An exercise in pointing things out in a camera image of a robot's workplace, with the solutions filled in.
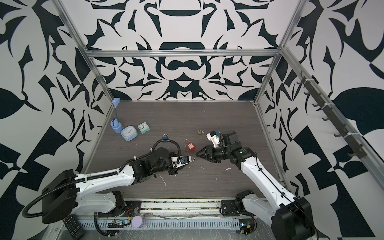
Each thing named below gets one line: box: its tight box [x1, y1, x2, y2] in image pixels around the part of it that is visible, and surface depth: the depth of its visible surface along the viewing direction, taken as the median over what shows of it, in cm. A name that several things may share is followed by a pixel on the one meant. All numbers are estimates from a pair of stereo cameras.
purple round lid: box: [131, 215, 148, 228], surface depth 65 cm
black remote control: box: [62, 213, 85, 240], surface depth 69 cm
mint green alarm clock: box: [137, 121, 150, 134], surface depth 104 cm
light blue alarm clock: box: [120, 125, 139, 141], surface depth 101 cm
